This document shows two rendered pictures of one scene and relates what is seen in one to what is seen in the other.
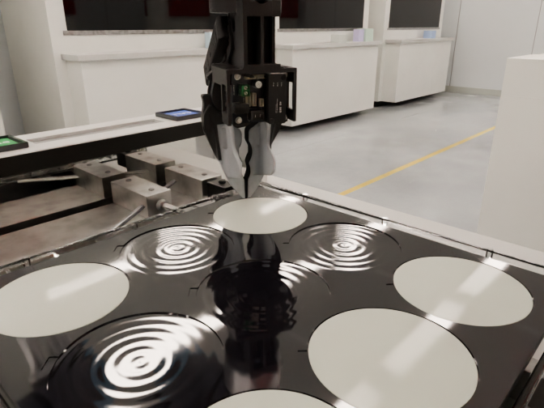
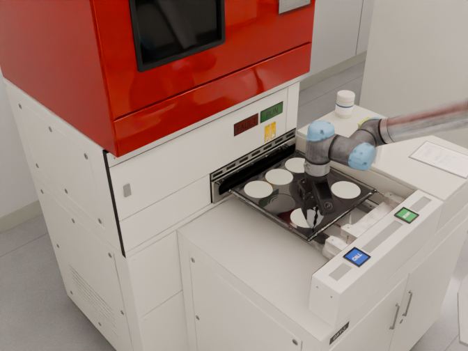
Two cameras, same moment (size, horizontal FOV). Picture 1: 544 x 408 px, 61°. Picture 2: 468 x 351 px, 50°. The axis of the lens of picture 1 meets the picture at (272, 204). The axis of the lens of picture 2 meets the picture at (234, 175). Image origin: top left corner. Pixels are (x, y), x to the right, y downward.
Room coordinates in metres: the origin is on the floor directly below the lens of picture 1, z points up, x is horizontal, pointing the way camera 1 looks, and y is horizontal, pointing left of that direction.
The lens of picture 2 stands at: (1.72, -0.13, 1.96)
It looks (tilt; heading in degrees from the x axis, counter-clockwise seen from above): 35 degrees down; 184
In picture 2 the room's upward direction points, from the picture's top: 1 degrees counter-clockwise
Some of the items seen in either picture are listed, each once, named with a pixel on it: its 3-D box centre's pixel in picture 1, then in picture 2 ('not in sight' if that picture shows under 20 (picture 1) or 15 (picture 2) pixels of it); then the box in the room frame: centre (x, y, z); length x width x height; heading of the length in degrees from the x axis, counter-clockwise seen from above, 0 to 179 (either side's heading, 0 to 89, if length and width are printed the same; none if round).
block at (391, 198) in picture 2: not in sight; (396, 201); (0.35, 0.33, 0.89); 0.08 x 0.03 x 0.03; 47
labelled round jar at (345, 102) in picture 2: not in sight; (345, 104); (-0.13, 0.19, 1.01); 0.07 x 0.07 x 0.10
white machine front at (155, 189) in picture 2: not in sight; (217, 157); (0.29, -0.29, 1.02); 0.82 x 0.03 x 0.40; 137
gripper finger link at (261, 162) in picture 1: (262, 161); (306, 214); (0.50, 0.01, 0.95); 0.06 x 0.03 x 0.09; 20
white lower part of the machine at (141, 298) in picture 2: not in sight; (171, 240); (0.06, -0.54, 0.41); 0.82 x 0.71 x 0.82; 137
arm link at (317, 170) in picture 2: not in sight; (316, 164); (0.50, 0.02, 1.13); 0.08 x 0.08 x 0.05
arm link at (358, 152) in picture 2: not in sight; (354, 150); (0.53, 0.12, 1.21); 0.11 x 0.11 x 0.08; 58
